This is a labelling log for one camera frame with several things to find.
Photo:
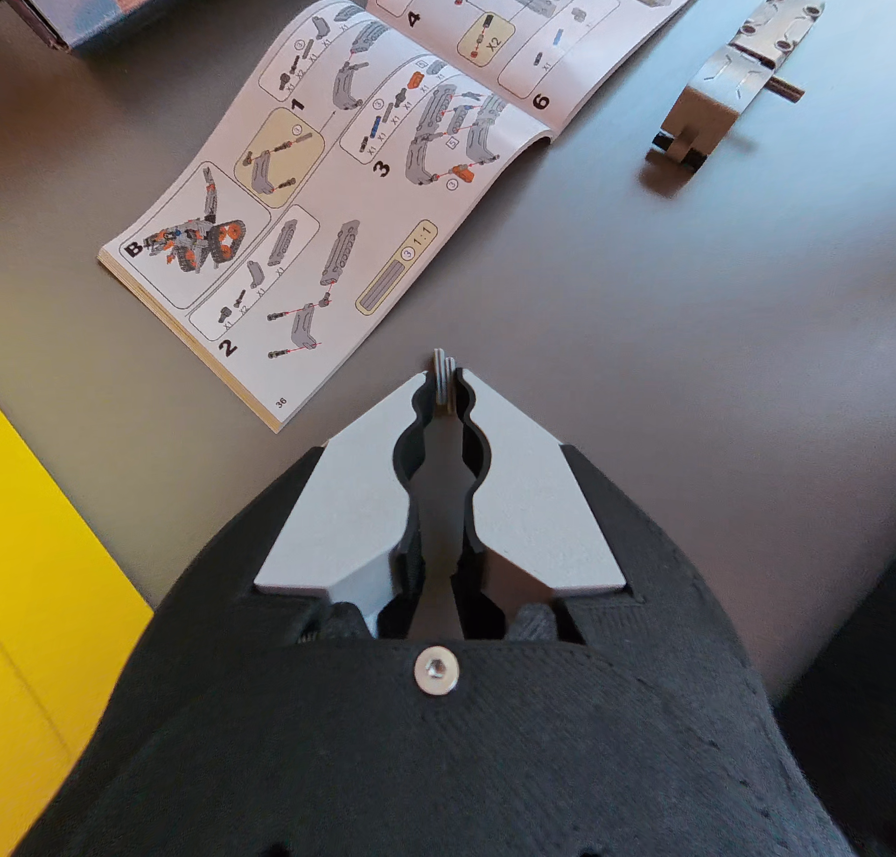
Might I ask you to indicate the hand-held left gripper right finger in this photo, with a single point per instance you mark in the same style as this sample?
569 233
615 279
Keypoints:
539 521

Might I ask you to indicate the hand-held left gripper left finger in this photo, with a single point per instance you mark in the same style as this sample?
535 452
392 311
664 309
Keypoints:
336 521

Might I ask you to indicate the yellow plastic bin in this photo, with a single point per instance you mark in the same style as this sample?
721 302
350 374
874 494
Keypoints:
49 591

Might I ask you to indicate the grey curved building piece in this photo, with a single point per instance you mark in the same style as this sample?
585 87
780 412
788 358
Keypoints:
714 101

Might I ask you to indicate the building instruction booklet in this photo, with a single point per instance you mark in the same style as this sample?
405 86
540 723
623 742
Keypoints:
315 206

